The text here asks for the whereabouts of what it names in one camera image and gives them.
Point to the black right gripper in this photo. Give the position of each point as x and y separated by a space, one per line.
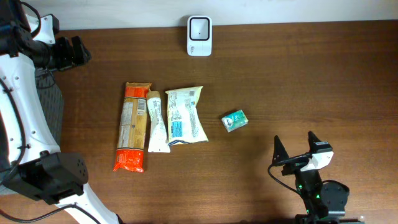
294 166

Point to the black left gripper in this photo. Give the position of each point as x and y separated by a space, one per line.
62 53

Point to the teal small tissue pack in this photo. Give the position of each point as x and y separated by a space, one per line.
234 120

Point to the cream yellow snack bag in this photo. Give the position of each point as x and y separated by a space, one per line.
184 126

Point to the orange pasta package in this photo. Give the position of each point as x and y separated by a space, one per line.
132 128

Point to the white tube with cork cap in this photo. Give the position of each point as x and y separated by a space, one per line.
158 134

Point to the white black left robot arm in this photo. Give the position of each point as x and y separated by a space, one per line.
32 163

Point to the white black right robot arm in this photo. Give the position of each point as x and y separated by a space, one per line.
324 200

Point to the white black barcode scanner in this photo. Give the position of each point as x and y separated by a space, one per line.
199 36

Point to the dark grey plastic basket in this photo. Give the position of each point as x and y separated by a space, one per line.
49 102

